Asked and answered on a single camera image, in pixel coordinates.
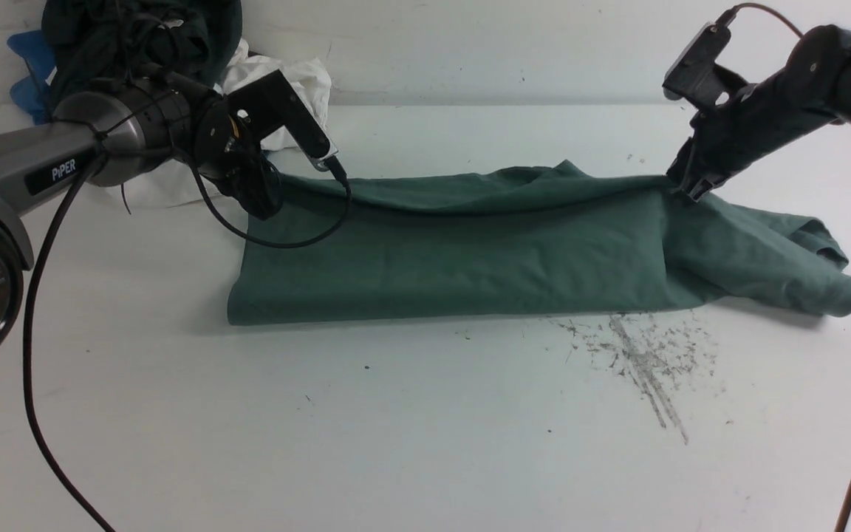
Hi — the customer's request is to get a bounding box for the right black camera cable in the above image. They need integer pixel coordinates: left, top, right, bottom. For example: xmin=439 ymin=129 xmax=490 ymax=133
xmin=714 ymin=2 xmax=807 ymax=39

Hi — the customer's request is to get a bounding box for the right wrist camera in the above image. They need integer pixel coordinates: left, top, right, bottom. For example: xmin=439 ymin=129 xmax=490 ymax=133
xmin=662 ymin=21 xmax=748 ymax=112

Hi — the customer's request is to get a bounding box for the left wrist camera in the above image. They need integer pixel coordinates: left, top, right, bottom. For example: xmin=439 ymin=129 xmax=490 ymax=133
xmin=227 ymin=70 xmax=342 ymax=173

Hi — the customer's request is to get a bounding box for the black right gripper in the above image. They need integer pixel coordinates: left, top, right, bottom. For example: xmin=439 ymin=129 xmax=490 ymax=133
xmin=666 ymin=26 xmax=847 ymax=202

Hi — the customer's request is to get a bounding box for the green long sleeve shirt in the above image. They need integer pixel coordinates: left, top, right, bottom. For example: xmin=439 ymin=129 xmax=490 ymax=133
xmin=227 ymin=161 xmax=851 ymax=326

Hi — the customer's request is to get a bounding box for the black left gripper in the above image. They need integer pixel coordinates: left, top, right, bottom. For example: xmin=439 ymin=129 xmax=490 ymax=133
xmin=193 ymin=100 xmax=281 ymax=221

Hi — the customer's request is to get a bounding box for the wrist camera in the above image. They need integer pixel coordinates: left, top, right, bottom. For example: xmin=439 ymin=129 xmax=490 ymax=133
xmin=227 ymin=70 xmax=342 ymax=173
xmin=662 ymin=21 xmax=748 ymax=112

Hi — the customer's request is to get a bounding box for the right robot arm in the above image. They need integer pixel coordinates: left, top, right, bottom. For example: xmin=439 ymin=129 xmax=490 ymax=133
xmin=663 ymin=23 xmax=851 ymax=202

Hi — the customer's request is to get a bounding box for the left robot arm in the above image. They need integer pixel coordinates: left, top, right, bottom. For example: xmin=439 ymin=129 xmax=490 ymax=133
xmin=0 ymin=72 xmax=283 ymax=344

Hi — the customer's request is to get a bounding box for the dark green garment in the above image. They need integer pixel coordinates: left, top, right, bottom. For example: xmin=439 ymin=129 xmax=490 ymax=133
xmin=41 ymin=1 xmax=243 ymax=109

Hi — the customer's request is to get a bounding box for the left black camera cable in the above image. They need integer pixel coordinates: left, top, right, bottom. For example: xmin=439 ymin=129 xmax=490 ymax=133
xmin=22 ymin=111 xmax=353 ymax=532

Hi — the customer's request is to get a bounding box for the black camera cable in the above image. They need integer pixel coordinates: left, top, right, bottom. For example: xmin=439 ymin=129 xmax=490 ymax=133
xmin=714 ymin=2 xmax=807 ymax=39
xmin=22 ymin=111 xmax=353 ymax=532

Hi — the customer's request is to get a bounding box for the blue garment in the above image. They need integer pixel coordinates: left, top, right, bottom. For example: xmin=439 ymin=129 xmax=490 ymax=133
xmin=6 ymin=30 xmax=56 ymax=125

